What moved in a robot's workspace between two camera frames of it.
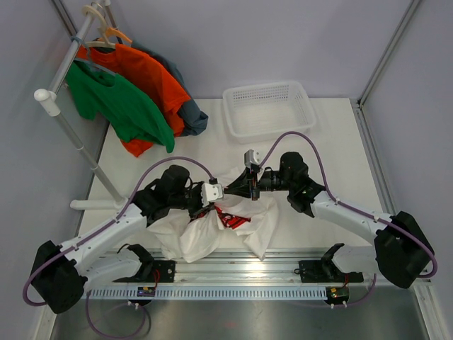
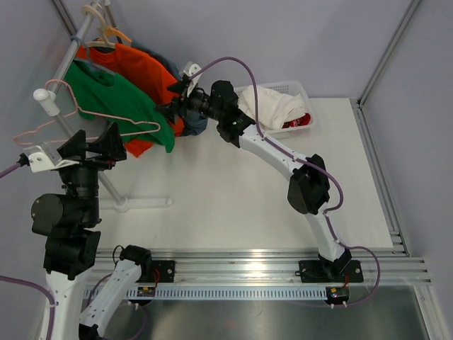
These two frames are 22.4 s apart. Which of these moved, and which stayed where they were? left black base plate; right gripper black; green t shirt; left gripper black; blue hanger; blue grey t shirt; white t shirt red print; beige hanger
Moved: right gripper black; left gripper black; white t shirt red print
Stayed: blue grey t shirt; beige hanger; green t shirt; blue hanger; left black base plate
